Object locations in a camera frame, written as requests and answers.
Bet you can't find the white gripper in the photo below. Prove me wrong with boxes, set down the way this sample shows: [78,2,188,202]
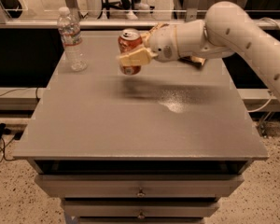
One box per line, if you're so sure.
[117,21,209,67]

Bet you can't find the red coke can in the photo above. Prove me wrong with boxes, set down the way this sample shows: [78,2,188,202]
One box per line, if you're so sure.
[118,28,142,76]

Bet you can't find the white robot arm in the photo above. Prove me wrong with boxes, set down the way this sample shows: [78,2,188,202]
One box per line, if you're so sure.
[118,1,280,102]

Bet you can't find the clear plastic water bottle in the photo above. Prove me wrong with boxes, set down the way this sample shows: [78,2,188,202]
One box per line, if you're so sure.
[57,7,87,72]

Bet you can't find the white shoes of person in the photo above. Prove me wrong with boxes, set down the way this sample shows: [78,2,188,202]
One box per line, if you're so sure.
[125,2,150,20]

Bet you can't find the brown chip bag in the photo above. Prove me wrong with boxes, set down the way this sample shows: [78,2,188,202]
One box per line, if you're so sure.
[181,56,205,66]

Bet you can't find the grey drawer cabinet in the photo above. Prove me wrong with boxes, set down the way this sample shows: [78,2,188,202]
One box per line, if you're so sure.
[14,31,267,224]

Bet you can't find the upper drawer knob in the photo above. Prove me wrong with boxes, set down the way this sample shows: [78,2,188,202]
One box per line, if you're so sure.
[136,188,146,198]

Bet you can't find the drawer knob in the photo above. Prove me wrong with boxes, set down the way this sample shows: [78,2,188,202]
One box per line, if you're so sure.
[137,212,146,219]
[136,188,146,198]

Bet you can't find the upper grey drawer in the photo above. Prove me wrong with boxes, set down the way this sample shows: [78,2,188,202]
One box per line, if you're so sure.
[35,175,244,198]

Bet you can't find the grey drawer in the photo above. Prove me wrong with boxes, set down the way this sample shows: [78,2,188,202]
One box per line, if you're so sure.
[35,175,244,198]
[62,199,219,218]

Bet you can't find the lower grey drawer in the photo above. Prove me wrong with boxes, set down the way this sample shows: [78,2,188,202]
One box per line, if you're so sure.
[62,199,219,218]

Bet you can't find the lower drawer knob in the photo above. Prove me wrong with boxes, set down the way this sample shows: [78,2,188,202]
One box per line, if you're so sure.
[137,212,146,219]

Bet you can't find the metal rail frame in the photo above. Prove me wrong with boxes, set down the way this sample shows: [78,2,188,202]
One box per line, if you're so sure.
[0,0,280,29]

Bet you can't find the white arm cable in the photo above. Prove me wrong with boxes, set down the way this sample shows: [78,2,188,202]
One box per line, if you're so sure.
[246,16,280,114]

